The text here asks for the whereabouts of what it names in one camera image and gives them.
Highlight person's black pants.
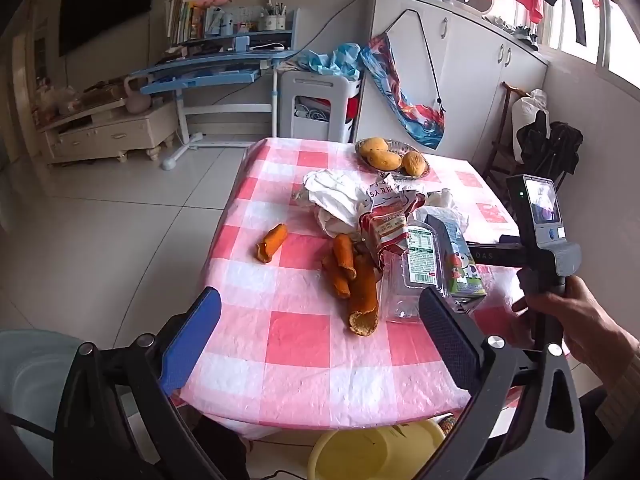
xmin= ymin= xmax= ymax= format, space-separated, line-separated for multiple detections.
xmin=577 ymin=387 xmax=631 ymax=480

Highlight curled orange peel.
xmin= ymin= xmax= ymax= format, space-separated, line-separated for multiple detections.
xmin=320 ymin=232 xmax=358 ymax=301

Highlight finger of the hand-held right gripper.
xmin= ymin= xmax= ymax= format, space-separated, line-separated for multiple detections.
xmin=467 ymin=234 xmax=523 ymax=267

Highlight white plastic bag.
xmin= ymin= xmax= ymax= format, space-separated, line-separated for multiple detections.
xmin=302 ymin=169 xmax=376 ymax=238

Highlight white pen holder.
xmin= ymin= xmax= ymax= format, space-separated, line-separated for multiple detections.
xmin=257 ymin=0 xmax=288 ymax=32

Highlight chair with dark clothes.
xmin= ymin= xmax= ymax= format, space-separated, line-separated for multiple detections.
xmin=516 ymin=110 xmax=585 ymax=191

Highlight window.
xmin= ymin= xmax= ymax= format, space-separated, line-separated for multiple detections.
xmin=545 ymin=0 xmax=640 ymax=91

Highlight blue study desk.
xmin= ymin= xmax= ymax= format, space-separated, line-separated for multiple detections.
xmin=129 ymin=7 xmax=301 ymax=170

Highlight row of books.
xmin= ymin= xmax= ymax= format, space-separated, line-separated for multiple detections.
xmin=165 ymin=0 xmax=211 ymax=46

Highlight clear plastic container green label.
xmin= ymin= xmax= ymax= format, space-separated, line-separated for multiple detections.
xmin=382 ymin=222 xmax=448 ymax=325

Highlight fruit basket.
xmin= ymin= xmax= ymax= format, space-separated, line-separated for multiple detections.
xmin=355 ymin=139 xmax=432 ymax=180

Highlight white sack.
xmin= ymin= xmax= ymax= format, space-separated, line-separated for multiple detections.
xmin=510 ymin=89 xmax=550 ymax=163

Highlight colourful printed bag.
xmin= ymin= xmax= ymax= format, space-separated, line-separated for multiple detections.
xmin=360 ymin=9 xmax=448 ymax=151

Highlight black television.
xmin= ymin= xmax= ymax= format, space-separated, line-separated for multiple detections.
xmin=59 ymin=0 xmax=157 ymax=58

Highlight small orange peel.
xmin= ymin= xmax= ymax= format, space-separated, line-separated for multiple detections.
xmin=255 ymin=223 xmax=289 ymax=264

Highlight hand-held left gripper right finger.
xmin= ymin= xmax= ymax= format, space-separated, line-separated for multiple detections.
xmin=419 ymin=287 xmax=586 ymax=480

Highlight wooden chair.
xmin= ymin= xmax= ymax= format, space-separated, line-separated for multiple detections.
xmin=482 ymin=81 xmax=531 ymax=181

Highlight yellow plastic basin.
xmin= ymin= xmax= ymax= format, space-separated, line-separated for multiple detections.
xmin=307 ymin=419 xmax=446 ymax=480

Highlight white ornament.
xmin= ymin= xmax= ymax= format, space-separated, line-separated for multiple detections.
xmin=40 ymin=85 xmax=76 ymax=116

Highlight teal cushion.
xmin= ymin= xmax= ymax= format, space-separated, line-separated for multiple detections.
xmin=0 ymin=329 xmax=146 ymax=480

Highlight blue crumpled cloth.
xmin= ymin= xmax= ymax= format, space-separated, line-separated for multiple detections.
xmin=300 ymin=42 xmax=362 ymax=81

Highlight green milk carton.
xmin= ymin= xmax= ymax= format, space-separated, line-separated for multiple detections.
xmin=425 ymin=214 xmax=487 ymax=311

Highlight pink kettlebell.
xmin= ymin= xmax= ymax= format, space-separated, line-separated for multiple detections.
xmin=124 ymin=75 xmax=152 ymax=115

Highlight white plastic stool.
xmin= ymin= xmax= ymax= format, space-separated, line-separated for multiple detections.
xmin=277 ymin=71 xmax=362 ymax=143

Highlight person's right hand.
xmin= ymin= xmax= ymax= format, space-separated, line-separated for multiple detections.
xmin=511 ymin=275 xmax=640 ymax=401

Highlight cream television cabinet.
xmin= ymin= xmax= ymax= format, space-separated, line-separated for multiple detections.
xmin=37 ymin=97 xmax=180 ymax=166

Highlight red snack packet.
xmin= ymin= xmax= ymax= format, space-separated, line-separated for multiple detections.
xmin=357 ymin=172 xmax=428 ymax=271

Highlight pink checked tablecloth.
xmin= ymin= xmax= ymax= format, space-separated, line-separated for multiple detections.
xmin=172 ymin=137 xmax=566 ymax=433

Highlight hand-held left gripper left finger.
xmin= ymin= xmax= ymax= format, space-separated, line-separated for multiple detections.
xmin=52 ymin=287 xmax=223 ymax=480

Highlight white cabinet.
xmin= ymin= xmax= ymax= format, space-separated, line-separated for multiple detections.
xmin=357 ymin=0 xmax=551 ymax=161

